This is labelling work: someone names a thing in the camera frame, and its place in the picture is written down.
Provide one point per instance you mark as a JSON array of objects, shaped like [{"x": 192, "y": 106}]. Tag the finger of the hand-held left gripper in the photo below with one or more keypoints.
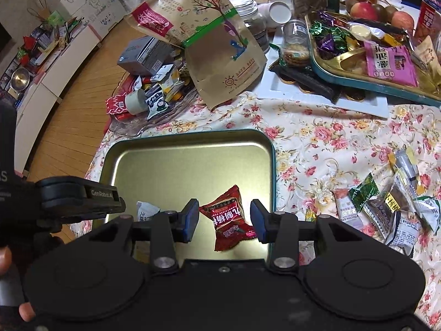
[{"x": 79, "y": 196}]

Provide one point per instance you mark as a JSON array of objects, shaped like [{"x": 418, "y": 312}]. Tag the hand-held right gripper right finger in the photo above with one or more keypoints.
[{"x": 256, "y": 220}]

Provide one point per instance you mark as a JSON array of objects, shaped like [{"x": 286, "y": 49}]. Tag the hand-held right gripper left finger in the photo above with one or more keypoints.
[{"x": 190, "y": 220}]

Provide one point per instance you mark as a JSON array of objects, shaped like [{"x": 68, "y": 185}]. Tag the red snack packet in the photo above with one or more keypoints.
[{"x": 227, "y": 213}]

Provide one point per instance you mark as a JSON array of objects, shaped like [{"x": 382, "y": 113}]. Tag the gold metal tray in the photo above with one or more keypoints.
[{"x": 172, "y": 165}]

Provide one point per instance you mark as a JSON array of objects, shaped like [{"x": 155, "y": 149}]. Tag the silver yellow snack packet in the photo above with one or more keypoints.
[{"x": 405, "y": 167}]

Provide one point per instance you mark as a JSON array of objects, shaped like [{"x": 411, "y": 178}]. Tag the gold-lined tin of snacks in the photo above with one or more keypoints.
[{"x": 351, "y": 69}]

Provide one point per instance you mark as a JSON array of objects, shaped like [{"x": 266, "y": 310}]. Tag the person's left hand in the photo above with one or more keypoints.
[{"x": 5, "y": 262}]

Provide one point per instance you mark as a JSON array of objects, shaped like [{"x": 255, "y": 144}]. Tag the white snack packet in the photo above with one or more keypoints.
[{"x": 146, "y": 210}]

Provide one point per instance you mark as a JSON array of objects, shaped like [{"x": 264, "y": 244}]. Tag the clear glass plate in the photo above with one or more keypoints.
[{"x": 165, "y": 120}]

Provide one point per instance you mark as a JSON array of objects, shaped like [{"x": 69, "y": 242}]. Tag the floral tablecloth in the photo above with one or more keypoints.
[{"x": 327, "y": 138}]

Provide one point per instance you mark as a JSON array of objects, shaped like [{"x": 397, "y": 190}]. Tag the white tape roll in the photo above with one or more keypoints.
[{"x": 136, "y": 102}]

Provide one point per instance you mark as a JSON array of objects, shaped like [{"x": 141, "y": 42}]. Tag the white low cabinet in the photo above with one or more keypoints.
[{"x": 51, "y": 86}]

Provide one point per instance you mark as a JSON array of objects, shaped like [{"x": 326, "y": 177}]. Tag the metal bowl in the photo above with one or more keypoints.
[{"x": 21, "y": 78}]

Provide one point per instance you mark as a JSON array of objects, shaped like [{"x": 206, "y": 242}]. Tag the pile of assorted snack packets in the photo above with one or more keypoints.
[{"x": 386, "y": 213}]

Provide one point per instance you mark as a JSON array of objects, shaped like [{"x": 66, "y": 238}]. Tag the white flat tray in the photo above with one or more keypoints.
[{"x": 275, "y": 89}]

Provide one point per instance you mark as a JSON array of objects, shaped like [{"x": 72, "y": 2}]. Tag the pile of small milk sachets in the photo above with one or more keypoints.
[{"x": 165, "y": 86}]

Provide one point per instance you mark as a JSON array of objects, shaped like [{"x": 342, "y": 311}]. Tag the long black snack packet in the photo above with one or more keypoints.
[{"x": 310, "y": 82}]

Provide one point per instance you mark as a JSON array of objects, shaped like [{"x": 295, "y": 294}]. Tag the grey cardboard box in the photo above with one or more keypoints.
[{"x": 144, "y": 55}]

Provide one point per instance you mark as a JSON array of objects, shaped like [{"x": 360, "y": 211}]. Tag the gold foil chocolate coin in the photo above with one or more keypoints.
[{"x": 352, "y": 94}]

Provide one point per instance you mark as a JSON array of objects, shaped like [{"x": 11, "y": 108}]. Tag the large kraft paper bag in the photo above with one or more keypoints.
[{"x": 206, "y": 41}]

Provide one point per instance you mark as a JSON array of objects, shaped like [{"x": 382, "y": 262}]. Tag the small clear cookie jar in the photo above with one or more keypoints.
[{"x": 295, "y": 44}]

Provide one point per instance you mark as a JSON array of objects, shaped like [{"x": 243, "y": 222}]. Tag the pile of foil wrapped candies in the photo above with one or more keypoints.
[{"x": 330, "y": 39}]

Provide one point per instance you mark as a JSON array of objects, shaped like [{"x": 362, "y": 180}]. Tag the white drawing board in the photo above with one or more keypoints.
[{"x": 79, "y": 0}]

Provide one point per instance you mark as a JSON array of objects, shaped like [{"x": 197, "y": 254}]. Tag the glass jar with white lid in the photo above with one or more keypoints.
[{"x": 251, "y": 20}]

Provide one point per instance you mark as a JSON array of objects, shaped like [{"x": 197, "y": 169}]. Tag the pink snack packet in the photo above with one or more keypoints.
[{"x": 391, "y": 63}]

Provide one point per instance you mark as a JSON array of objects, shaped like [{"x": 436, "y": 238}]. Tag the white plastic bottle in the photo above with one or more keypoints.
[{"x": 275, "y": 13}]

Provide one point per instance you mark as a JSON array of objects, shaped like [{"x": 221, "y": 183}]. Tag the black pen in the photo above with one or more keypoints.
[{"x": 372, "y": 26}]

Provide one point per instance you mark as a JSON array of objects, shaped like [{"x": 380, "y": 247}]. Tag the red apple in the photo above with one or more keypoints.
[
  {"x": 363, "y": 11},
  {"x": 403, "y": 21}
]

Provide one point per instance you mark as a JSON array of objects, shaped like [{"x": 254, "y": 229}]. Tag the brown paper snack packet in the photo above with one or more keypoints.
[{"x": 424, "y": 55}]

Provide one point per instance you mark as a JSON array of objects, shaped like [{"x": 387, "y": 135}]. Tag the red tube can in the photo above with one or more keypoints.
[{"x": 429, "y": 20}]

